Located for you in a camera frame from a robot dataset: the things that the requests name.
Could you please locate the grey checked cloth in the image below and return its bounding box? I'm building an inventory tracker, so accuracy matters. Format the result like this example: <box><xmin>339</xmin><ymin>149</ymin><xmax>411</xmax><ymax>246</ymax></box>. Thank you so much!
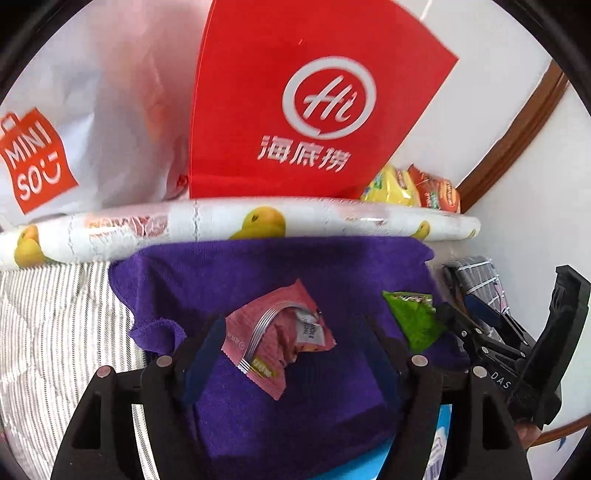
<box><xmin>443</xmin><ymin>255</ymin><xmax>509</xmax><ymax>319</ymax></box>

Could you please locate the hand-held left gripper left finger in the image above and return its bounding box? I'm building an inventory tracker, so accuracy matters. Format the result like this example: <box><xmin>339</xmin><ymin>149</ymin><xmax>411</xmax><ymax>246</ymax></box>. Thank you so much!
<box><xmin>50</xmin><ymin>315</ymin><xmax>232</xmax><ymax>480</ymax></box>

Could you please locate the rolled lemon-print sheet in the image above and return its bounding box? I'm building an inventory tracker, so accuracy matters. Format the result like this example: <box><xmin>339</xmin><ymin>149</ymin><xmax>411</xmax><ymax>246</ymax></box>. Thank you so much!
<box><xmin>0</xmin><ymin>196</ymin><xmax>481</xmax><ymax>271</ymax></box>

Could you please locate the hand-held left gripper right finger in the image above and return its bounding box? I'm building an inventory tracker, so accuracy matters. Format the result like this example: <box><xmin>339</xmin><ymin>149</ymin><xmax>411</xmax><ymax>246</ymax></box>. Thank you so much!
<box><xmin>365</xmin><ymin>315</ymin><xmax>532</xmax><ymax>480</ymax></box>

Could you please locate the pink snack packet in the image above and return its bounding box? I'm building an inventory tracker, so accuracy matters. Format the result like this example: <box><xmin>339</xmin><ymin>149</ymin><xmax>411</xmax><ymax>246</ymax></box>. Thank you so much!
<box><xmin>222</xmin><ymin>278</ymin><xmax>337</xmax><ymax>401</ymax></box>

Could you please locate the green snack packet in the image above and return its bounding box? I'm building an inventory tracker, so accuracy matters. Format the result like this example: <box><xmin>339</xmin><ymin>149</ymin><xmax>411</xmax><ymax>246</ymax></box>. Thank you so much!
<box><xmin>382</xmin><ymin>291</ymin><xmax>448</xmax><ymax>352</ymax></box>

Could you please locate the red paper bag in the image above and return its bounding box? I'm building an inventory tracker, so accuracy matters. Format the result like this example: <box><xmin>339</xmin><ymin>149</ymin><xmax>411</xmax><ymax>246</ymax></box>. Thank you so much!
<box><xmin>188</xmin><ymin>0</ymin><xmax>460</xmax><ymax>200</ymax></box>

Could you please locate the grey striped bedding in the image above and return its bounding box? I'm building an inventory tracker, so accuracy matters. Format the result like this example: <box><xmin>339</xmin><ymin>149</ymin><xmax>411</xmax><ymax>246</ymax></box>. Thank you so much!
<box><xmin>0</xmin><ymin>261</ymin><xmax>155</xmax><ymax>480</ymax></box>

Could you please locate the person's right hand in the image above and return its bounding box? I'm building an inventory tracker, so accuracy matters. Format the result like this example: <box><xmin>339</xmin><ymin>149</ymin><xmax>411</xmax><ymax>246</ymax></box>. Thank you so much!
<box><xmin>515</xmin><ymin>422</ymin><xmax>543</xmax><ymax>449</ymax></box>

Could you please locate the yellow snack bag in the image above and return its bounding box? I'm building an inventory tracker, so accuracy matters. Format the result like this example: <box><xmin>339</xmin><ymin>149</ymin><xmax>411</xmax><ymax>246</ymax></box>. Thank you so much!
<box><xmin>360</xmin><ymin>164</ymin><xmax>428</xmax><ymax>208</ymax></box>

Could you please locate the brown wooden trim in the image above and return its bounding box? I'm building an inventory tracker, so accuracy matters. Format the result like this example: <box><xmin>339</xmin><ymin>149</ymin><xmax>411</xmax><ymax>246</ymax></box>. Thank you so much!
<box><xmin>536</xmin><ymin>418</ymin><xmax>585</xmax><ymax>446</ymax></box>
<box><xmin>457</xmin><ymin>60</ymin><xmax>570</xmax><ymax>204</ymax></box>

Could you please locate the purple towel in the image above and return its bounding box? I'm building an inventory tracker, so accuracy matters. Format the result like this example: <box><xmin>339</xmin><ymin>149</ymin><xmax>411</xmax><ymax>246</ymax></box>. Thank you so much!
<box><xmin>108</xmin><ymin>235</ymin><xmax>467</xmax><ymax>476</ymax></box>

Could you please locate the white plastic bag orange logo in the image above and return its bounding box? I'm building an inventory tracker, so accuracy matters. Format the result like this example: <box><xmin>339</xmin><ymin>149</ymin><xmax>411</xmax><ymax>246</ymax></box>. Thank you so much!
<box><xmin>0</xmin><ymin>0</ymin><xmax>208</xmax><ymax>227</ymax></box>

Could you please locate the orange snack bag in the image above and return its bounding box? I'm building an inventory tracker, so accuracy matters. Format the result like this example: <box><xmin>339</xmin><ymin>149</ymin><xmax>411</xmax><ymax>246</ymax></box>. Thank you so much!
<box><xmin>406</xmin><ymin>165</ymin><xmax>462</xmax><ymax>214</ymax></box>

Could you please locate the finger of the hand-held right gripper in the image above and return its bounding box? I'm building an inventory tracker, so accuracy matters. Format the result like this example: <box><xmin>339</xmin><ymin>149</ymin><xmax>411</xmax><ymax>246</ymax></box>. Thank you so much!
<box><xmin>436</xmin><ymin>302</ymin><xmax>491</xmax><ymax>357</ymax></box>
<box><xmin>455</xmin><ymin>288</ymin><xmax>539</xmax><ymax>352</ymax></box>

